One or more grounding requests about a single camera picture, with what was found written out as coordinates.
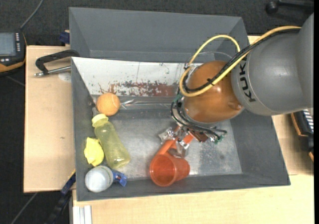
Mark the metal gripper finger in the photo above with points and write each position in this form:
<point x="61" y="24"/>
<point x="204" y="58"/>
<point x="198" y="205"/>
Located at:
<point x="166" y="135"/>
<point x="183" y="146"/>

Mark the clear yellow plastic bottle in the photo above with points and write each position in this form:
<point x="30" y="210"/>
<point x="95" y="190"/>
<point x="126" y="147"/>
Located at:
<point x="112" y="143"/>

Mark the orange ball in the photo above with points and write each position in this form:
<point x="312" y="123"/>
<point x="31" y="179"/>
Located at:
<point x="108" y="104"/>

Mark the yellow crumpled cloth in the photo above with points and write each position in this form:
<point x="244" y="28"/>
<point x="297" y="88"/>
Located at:
<point x="93" y="152"/>

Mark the white spray bottle blue trigger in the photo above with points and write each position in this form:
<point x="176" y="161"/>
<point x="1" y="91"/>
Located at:
<point x="97" y="178"/>

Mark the grey metal bin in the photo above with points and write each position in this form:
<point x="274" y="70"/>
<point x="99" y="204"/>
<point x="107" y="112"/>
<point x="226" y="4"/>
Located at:
<point x="149" y="31"/>

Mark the pale brown flat board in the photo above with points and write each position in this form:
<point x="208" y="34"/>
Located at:
<point x="47" y="118"/>

